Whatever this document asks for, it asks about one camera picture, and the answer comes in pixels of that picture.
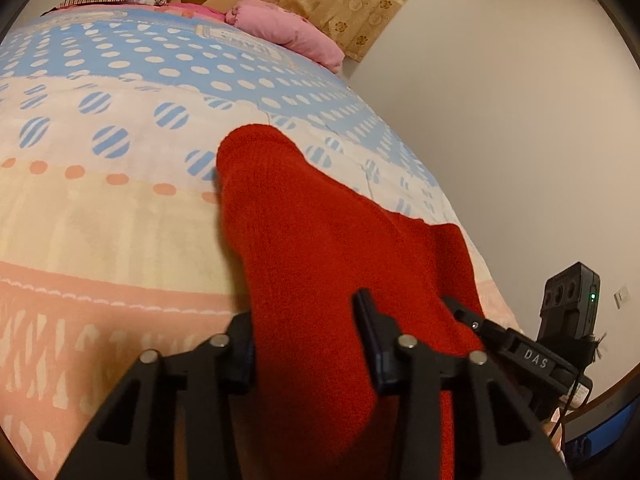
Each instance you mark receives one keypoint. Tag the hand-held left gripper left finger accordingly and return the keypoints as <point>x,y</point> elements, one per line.
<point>239,355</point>

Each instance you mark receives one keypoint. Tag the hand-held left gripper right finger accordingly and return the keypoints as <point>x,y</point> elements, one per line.
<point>372,332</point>

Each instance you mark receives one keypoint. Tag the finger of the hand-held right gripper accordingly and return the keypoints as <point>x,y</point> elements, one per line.
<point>467,320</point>

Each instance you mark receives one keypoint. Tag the red knit cardigan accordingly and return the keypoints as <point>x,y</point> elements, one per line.
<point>320,260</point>

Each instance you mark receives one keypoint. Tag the blue object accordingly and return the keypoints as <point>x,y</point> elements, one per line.
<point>607,430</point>

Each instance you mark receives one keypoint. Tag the dotted pink and blue blanket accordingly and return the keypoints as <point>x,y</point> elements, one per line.
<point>125,160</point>

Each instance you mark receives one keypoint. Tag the pink pillow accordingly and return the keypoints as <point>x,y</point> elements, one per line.
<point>290,30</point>

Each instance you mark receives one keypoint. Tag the beige patterned curtain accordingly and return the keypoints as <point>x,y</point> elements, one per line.
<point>350,0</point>

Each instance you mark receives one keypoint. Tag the white wall socket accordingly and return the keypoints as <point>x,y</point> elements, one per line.
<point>622,297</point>

